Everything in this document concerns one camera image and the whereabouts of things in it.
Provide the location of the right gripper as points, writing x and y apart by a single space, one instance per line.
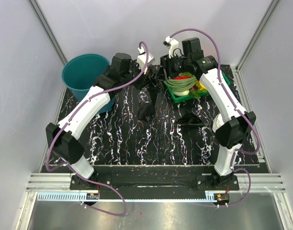
165 63

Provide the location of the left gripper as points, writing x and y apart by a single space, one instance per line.
144 81

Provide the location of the black trash bag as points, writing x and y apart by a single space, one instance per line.
149 85

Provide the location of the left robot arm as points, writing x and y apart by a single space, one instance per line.
63 137

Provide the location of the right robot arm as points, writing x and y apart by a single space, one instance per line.
187 67

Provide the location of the teal plastic trash bin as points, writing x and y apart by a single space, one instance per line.
80 73

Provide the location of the red chili pepper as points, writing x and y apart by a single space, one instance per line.
182 77

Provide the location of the green long beans bundle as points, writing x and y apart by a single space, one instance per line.
181 85

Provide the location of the white radish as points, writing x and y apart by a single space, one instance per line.
181 94

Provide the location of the green plastic vegetable tray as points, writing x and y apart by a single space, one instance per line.
182 97

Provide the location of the yellow white cabbage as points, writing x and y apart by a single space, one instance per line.
200 87

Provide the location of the small black bag roll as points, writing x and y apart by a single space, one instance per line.
190 120

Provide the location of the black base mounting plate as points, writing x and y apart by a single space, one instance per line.
160 182

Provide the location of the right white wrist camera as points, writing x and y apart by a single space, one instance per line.
172 44

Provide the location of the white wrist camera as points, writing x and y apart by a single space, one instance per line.
172 44
141 58

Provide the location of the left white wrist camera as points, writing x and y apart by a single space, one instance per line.
141 58

